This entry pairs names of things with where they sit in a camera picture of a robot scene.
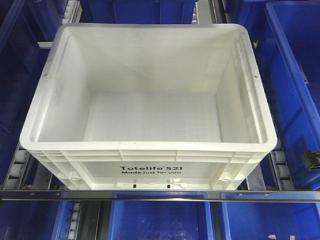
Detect blue bin lower right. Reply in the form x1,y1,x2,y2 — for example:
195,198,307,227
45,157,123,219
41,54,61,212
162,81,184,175
219,192,320,240

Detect blue bin lower centre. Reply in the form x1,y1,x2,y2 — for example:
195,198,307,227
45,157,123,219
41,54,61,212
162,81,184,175
108,200,216,240

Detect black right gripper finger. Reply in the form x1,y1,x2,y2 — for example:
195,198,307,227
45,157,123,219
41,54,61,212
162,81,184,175
302,150,320,170

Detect white plastic tote bin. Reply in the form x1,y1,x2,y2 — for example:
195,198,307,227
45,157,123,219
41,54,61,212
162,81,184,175
20,23,277,190

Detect blue bin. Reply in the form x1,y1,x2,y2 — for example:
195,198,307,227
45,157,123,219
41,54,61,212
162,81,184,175
219,192,320,240
108,200,216,240

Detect blue bin right shelf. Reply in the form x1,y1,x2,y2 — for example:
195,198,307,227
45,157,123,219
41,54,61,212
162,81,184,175
255,0,320,190

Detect metal front bar right shelf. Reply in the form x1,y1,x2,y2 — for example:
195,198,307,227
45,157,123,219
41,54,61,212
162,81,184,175
0,189,320,203

